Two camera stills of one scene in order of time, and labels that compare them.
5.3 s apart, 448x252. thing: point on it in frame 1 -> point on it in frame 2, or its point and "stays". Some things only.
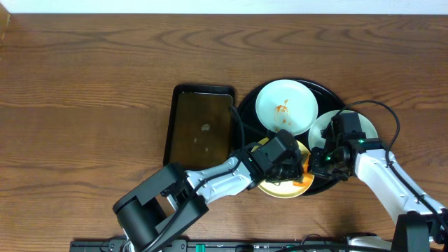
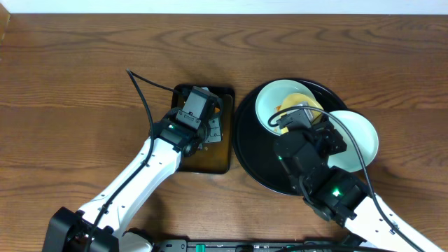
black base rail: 211,246 stays
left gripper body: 284,168 -> 201,131
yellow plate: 283,188 -> 295,99
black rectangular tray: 202,129 stays
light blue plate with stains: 286,104 stays
